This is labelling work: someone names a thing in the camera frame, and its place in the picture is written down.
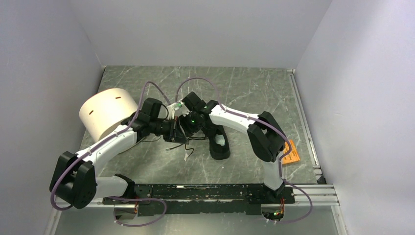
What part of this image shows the aluminium frame rail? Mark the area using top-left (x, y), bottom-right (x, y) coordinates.
top-left (44, 69), bottom-right (347, 235)

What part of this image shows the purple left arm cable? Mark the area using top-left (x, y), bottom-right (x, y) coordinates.
top-left (50, 81), bottom-right (172, 228)

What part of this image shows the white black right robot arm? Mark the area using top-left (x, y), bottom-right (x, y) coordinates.
top-left (171, 92), bottom-right (285, 203)

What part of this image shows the black shoelace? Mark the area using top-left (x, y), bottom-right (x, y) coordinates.
top-left (165, 136), bottom-right (208, 156)

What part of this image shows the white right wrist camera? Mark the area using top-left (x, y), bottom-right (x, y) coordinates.
top-left (171, 101), bottom-right (191, 117)

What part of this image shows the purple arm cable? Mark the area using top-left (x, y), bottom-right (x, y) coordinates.
top-left (175, 77), bottom-right (314, 225)
top-left (50, 81), bottom-right (172, 228)

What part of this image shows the white cylindrical container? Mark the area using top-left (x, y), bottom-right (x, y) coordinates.
top-left (79, 88), bottom-right (138, 142)

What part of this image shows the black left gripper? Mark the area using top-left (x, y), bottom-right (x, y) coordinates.
top-left (150, 116), bottom-right (189, 144)

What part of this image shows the black shoe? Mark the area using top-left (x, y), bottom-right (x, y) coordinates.
top-left (203, 125), bottom-right (231, 160)

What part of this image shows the orange book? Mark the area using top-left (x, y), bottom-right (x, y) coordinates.
top-left (282, 140), bottom-right (300, 165)

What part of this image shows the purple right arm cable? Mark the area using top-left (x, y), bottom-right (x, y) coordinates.
top-left (175, 77), bottom-right (314, 225)

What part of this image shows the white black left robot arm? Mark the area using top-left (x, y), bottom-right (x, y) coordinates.
top-left (49, 98), bottom-right (190, 211)

